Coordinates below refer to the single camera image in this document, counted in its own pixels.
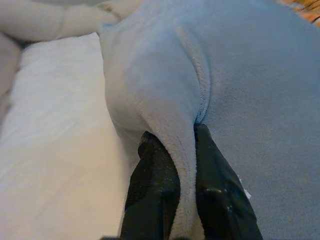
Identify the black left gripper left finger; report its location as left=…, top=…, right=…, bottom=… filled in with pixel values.
left=119, top=131, right=181, bottom=240

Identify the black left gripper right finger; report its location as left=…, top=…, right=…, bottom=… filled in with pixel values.
left=193, top=123, right=265, bottom=240

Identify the light blue fleece cloth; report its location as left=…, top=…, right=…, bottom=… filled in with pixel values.
left=98, top=0, right=320, bottom=240

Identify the orange cartoon egg duvet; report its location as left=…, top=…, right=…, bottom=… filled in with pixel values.
left=273, top=0, right=320, bottom=26

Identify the white quilted mattress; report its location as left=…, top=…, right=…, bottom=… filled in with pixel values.
left=0, top=31, right=141, bottom=240

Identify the cream bolster pillow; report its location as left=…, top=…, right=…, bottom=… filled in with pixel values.
left=0, top=0, right=146, bottom=118

